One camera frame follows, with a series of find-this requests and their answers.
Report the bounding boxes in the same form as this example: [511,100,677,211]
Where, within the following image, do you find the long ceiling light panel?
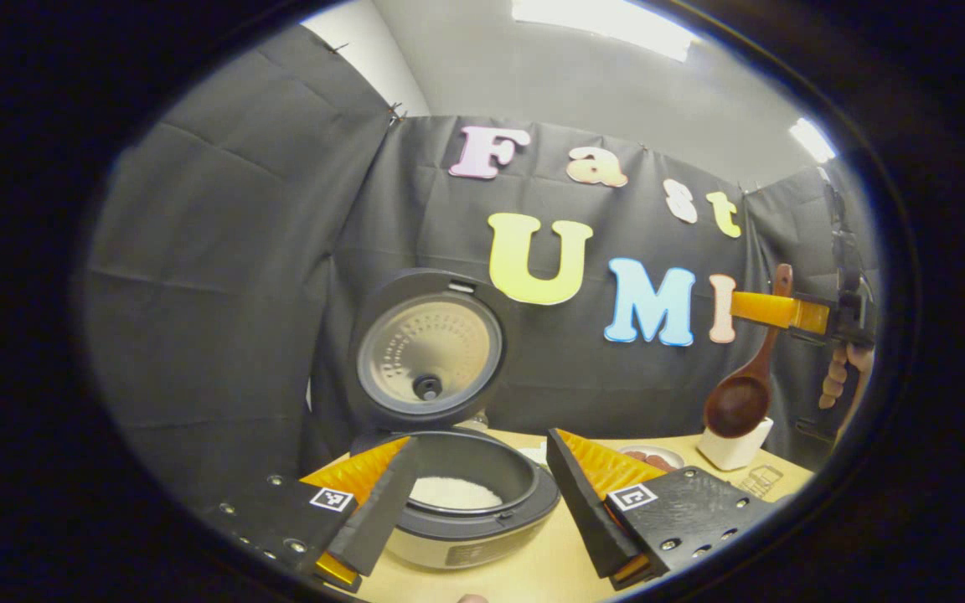
[512,0,697,62]

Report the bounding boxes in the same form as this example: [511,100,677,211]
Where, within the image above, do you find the brown wooden spoon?
[703,264,795,439]

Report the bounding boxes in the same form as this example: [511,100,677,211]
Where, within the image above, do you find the small ceiling light panel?
[788,117,837,164]

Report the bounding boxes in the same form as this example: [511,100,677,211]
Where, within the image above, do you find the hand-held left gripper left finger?
[198,435,421,594]

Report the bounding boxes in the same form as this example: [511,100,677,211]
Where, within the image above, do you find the white toaster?
[696,416,775,471]

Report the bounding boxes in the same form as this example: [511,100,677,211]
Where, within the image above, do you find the white round plate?
[617,445,686,474]

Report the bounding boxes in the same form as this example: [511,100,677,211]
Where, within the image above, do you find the grey rice cooker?
[347,268,563,572]

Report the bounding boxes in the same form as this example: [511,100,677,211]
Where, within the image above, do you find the black backdrop cloth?
[80,25,881,512]

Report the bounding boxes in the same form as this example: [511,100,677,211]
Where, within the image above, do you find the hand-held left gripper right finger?
[545,429,772,592]

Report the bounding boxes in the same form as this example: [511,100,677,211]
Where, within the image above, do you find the metal wire chopstick holder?
[738,465,783,501]

